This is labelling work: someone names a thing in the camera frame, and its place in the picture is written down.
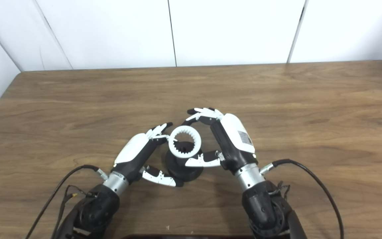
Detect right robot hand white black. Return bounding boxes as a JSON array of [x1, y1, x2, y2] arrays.
[[181, 107, 258, 175]]

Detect thin right forearm wires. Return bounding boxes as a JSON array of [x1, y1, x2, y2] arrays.
[[271, 181, 291, 201]]

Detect white toothed ring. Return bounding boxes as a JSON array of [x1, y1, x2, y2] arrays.
[[168, 125, 202, 157]]

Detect thin left forearm wires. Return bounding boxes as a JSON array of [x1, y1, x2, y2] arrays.
[[53, 185, 89, 234]]

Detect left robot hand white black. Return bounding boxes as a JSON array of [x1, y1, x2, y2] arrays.
[[113, 122, 184, 187]]

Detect thin forearm wires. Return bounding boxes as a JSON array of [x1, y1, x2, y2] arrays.
[[271, 181, 291, 201], [53, 185, 89, 234]]

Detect round black part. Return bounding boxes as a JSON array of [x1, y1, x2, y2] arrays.
[[164, 141, 204, 182]]

